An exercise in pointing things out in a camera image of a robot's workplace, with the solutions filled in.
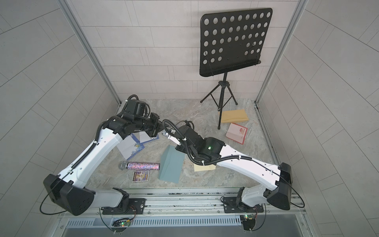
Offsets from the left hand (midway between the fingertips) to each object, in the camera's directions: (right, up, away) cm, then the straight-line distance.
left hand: (173, 122), depth 71 cm
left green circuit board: (-22, -45, -5) cm, 51 cm away
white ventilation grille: (+16, -46, -3) cm, 49 cm away
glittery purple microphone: (-28, -24, +10) cm, 39 cm away
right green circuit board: (+36, -45, -2) cm, 57 cm away
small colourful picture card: (-19, -29, +8) cm, 36 cm away
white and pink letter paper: (+39, -9, +29) cm, 49 cm away
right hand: (+3, -6, -1) cm, 7 cm away
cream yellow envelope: (+13, -27, +13) cm, 33 cm away
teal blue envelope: (-3, -25, +15) cm, 29 cm away
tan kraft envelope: (+39, +2, +38) cm, 54 cm away
